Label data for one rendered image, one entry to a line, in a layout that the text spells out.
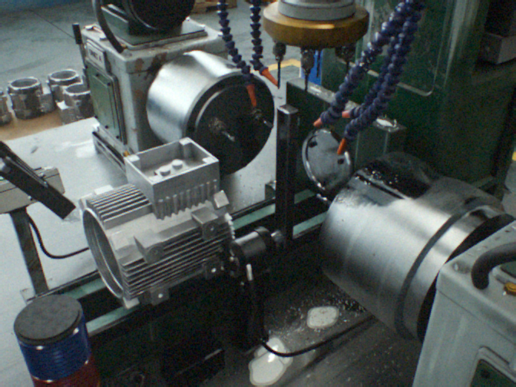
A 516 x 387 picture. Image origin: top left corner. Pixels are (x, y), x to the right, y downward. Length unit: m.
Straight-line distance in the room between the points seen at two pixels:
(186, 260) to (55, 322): 0.39
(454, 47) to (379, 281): 0.44
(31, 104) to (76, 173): 1.97
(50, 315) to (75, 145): 1.22
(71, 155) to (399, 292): 1.15
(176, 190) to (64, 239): 0.53
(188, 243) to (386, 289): 0.31
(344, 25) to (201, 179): 0.33
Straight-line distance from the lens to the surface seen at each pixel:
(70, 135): 1.79
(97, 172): 1.56
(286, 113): 0.79
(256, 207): 1.14
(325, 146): 1.11
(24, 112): 3.51
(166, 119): 1.20
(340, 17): 0.92
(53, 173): 1.05
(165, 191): 0.84
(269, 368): 0.99
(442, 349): 0.75
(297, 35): 0.89
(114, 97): 1.40
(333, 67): 1.23
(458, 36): 1.01
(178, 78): 1.21
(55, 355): 0.53
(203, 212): 0.87
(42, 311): 0.55
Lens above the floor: 1.58
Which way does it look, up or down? 33 degrees down
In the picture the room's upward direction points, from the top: straight up
